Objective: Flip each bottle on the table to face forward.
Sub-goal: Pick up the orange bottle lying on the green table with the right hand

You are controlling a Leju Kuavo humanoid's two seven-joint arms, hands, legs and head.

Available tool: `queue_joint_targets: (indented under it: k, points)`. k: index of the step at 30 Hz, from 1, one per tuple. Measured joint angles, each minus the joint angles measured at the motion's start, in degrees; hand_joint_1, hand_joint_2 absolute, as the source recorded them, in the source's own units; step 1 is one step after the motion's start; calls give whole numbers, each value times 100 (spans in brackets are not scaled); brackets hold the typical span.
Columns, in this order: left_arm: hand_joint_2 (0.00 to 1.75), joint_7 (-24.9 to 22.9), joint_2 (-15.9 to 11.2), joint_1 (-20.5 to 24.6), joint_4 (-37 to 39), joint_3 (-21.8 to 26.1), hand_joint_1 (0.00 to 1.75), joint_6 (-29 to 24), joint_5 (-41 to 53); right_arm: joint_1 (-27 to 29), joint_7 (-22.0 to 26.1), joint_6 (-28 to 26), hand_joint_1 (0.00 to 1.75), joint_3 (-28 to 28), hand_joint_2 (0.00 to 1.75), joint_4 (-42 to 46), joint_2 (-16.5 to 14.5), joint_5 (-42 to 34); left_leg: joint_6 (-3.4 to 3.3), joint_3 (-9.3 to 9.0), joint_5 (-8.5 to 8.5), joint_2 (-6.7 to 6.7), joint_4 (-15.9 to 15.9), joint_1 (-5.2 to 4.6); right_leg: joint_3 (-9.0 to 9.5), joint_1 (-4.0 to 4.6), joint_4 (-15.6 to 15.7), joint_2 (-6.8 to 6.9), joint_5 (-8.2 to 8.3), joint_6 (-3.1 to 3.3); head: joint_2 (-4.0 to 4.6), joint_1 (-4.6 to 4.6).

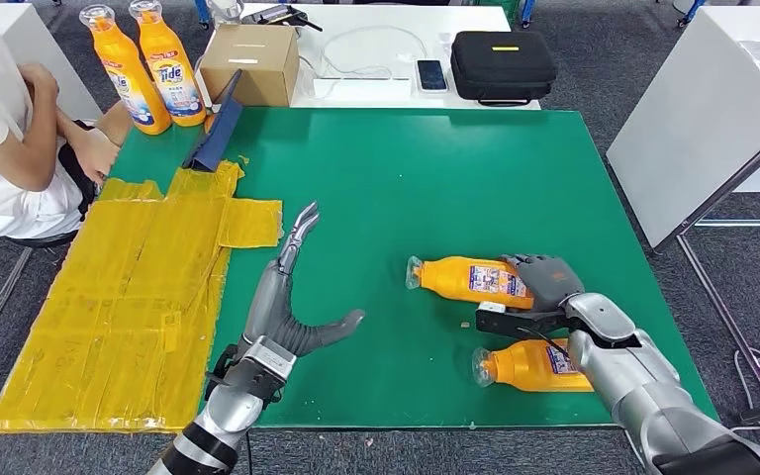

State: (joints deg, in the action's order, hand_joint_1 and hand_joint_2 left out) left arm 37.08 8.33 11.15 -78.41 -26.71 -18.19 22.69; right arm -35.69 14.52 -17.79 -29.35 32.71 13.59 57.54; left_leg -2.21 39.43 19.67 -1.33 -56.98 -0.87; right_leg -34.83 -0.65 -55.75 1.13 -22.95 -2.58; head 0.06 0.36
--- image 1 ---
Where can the person's left hand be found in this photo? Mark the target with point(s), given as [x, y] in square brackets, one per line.
[95, 154]

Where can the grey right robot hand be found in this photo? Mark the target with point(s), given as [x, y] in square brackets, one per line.
[550, 278]

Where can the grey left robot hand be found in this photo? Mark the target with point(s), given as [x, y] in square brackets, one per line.
[272, 308]

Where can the person's right hand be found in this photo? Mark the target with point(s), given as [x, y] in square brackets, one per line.
[39, 80]

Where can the orange detergent bottle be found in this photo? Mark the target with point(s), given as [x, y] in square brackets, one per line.
[127, 92]
[518, 370]
[173, 85]
[445, 278]

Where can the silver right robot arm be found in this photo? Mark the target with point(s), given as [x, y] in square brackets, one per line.
[629, 387]

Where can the black stool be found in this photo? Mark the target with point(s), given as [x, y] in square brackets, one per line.
[32, 241]

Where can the dark blue folder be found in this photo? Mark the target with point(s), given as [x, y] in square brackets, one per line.
[217, 134]

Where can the yellow taped sheet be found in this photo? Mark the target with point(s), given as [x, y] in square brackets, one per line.
[91, 295]

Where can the green table mat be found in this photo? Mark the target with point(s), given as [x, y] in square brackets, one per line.
[386, 183]

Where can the brown cardboard box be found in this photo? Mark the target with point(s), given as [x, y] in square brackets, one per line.
[250, 65]

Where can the black carry case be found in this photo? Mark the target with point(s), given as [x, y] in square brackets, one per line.
[503, 73]

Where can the white side table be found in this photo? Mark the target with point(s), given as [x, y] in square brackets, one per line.
[694, 118]

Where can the black handheld device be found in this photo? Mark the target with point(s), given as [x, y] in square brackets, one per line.
[276, 13]

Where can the smartphone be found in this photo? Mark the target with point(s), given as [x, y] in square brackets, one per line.
[432, 75]

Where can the green plastic crate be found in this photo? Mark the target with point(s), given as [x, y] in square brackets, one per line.
[500, 6]

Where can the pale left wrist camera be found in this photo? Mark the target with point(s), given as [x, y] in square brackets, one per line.
[265, 357]

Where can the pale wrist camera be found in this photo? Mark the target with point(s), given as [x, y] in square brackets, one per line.
[265, 357]
[492, 308]

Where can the black right camera bracket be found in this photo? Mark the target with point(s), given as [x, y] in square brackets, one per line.
[518, 322]

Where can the black camera bracket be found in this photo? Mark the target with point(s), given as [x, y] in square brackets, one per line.
[518, 322]
[236, 380]

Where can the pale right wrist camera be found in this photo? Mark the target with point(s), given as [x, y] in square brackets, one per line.
[492, 308]

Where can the black left camera bracket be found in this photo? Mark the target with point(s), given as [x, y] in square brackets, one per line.
[236, 380]

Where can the blue frame leg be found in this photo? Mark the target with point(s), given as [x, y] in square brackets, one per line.
[527, 10]
[203, 12]
[687, 10]

